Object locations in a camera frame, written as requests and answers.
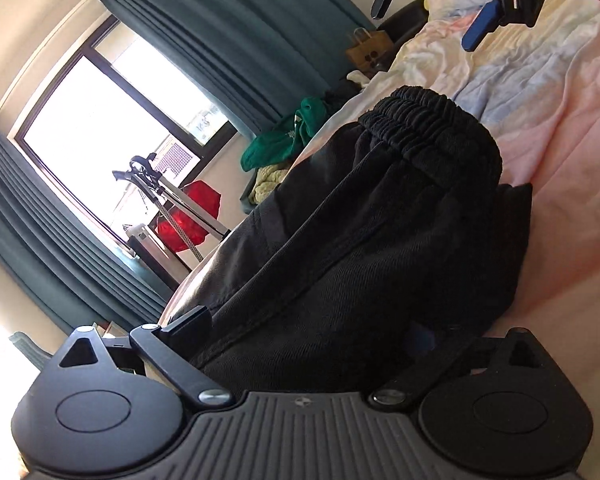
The garment steamer stand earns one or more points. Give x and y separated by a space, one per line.
154 185

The black folded board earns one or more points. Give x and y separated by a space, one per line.
159 259

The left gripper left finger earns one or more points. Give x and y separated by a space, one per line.
169 349

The brown paper bag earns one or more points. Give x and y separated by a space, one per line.
368 49

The pastel bed sheet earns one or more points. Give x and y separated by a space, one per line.
526 402

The teal framed mirror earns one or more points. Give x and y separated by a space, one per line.
37 356

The window frame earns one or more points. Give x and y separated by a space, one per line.
115 98

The black pants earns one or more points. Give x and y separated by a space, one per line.
395 232

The left teal curtain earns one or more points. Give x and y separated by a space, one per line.
68 272

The green garment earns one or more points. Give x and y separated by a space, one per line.
288 138

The yellow knitted garment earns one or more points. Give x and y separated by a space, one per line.
268 178

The right teal curtain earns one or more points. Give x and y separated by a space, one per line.
255 59

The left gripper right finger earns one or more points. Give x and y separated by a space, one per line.
440 364

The teal curtain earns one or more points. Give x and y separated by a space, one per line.
68 272
255 59

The red garment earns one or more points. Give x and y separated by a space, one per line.
203 195

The black armchair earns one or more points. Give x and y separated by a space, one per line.
401 27

